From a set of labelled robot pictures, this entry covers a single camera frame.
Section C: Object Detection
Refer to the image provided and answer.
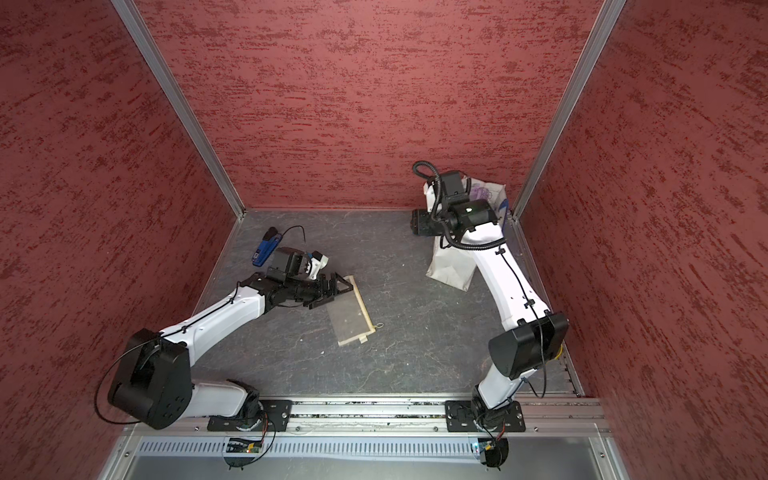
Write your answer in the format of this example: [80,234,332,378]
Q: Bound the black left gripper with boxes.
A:
[286,272,353,307]

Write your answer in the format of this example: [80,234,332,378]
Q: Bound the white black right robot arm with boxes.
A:
[411,161,569,432]

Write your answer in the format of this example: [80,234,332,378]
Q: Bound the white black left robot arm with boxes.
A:
[107,247,354,432]

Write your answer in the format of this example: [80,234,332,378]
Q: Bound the blue black stapler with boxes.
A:
[251,227,282,267]

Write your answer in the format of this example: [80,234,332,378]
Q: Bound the white canvas bag blue handles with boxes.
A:
[422,176,511,293]

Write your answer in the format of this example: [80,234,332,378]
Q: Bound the aluminium front rail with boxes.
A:
[128,394,610,436]

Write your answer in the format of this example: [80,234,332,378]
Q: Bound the aluminium right corner post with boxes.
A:
[512,0,626,223]

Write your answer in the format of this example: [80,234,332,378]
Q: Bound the aluminium corner post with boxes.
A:
[111,0,247,221]
[512,0,626,223]

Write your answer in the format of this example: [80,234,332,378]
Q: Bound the aluminium left corner post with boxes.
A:
[111,0,247,221]

